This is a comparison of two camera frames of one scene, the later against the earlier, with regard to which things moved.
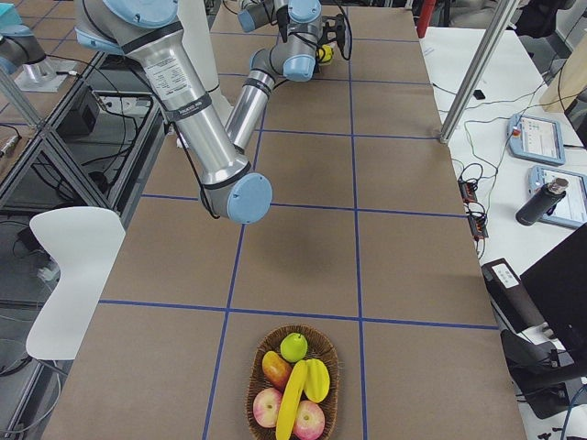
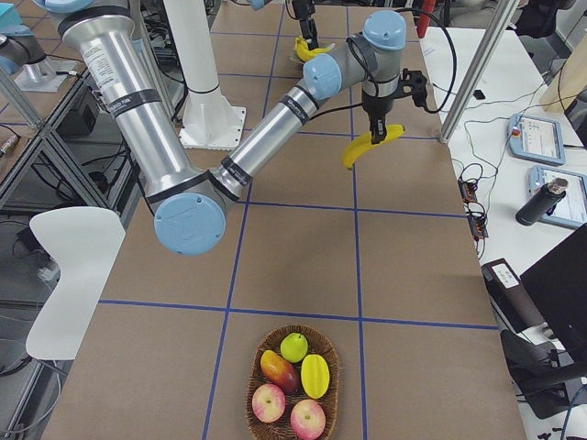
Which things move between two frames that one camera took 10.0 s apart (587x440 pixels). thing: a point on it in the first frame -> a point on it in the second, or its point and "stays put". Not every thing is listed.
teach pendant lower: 572,209 stays put
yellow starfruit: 317,381 stays put
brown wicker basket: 319,347 stays put
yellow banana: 290,401 -> 362,143
